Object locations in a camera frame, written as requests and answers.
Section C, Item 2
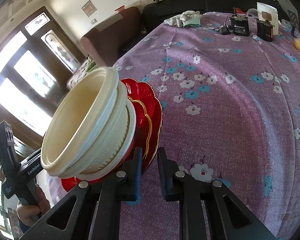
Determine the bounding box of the purple floral tablecloth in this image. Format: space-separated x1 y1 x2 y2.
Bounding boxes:
46 11 300 240

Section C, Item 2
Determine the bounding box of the small white bowl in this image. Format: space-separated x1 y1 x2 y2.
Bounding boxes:
76 100 137 182

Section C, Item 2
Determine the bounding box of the person's left hand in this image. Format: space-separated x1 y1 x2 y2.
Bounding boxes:
16 185 52 227

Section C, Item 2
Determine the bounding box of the brown armchair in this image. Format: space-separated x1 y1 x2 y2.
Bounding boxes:
80 6 143 65

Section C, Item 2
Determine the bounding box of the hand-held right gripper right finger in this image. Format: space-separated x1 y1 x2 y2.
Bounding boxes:
157 147 278 240

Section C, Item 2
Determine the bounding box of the black battery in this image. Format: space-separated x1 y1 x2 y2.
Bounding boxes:
230 15 249 36

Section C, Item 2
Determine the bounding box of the black sofa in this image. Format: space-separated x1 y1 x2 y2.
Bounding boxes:
141 0 290 34

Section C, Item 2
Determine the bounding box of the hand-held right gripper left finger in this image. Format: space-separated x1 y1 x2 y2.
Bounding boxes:
19 147 143 240

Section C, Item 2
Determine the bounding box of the cream bowl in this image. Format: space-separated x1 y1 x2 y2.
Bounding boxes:
40 66 119 177
44 70 122 178

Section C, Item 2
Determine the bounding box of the wooden glazed door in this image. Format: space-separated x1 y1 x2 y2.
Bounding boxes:
0 7 85 230

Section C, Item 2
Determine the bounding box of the grey white cloth pile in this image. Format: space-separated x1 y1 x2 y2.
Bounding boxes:
164 10 203 28

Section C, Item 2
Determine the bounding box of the red gold-rimmed plate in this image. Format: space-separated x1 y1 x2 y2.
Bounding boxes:
75 96 153 184

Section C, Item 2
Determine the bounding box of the small wall plaque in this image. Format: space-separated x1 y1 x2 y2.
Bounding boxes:
81 0 97 18

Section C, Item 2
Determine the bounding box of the large white bowl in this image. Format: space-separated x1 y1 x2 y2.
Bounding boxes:
59 80 129 180

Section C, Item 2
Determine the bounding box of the white plastic jar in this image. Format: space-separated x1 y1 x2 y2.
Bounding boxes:
256 2 280 34

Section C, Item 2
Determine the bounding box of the red bowl white inside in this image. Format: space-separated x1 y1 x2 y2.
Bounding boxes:
61 78 163 193

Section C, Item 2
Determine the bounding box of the teal cloth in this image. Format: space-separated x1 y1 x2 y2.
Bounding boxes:
182 15 202 28

